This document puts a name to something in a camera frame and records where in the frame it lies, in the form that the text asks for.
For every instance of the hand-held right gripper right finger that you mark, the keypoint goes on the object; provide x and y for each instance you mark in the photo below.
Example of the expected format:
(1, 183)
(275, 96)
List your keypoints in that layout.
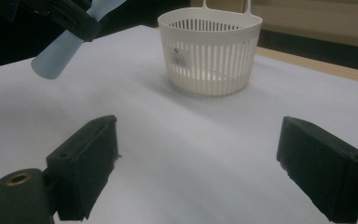
(326, 168)

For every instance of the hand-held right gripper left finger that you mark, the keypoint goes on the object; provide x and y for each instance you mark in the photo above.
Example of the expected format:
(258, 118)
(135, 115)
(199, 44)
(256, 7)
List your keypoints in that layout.
(84, 165)

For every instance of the light blue hairbrush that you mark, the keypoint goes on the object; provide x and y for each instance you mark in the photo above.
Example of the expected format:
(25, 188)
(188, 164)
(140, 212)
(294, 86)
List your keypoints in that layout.
(56, 59)

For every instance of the white slotted plastic basket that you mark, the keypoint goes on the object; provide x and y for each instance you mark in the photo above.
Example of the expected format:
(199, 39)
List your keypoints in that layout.
(209, 56)

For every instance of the white table mat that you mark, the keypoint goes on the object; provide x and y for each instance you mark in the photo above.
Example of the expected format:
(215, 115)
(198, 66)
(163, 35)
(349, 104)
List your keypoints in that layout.
(180, 130)

